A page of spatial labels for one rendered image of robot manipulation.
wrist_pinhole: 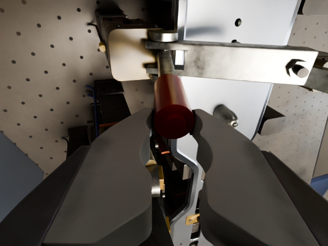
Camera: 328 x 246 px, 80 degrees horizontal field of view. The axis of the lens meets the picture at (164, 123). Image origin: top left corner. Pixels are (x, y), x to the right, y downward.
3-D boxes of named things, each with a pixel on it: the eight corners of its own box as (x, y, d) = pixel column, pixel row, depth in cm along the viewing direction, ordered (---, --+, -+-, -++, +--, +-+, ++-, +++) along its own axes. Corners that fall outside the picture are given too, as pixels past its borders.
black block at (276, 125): (225, 89, 74) (290, 131, 51) (202, 92, 72) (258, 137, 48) (228, 75, 72) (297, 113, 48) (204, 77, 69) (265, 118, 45)
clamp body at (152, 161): (123, 96, 63) (156, 186, 33) (87, 100, 60) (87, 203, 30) (121, 76, 60) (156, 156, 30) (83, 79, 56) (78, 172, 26)
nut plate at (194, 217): (213, 208, 57) (215, 212, 56) (211, 216, 59) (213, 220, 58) (186, 216, 54) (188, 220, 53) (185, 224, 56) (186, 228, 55)
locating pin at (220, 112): (221, 114, 41) (241, 131, 36) (207, 116, 40) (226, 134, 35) (224, 100, 39) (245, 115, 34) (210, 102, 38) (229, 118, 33)
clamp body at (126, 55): (125, 37, 54) (167, 80, 26) (87, 38, 52) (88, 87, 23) (123, 10, 51) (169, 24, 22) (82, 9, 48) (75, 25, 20)
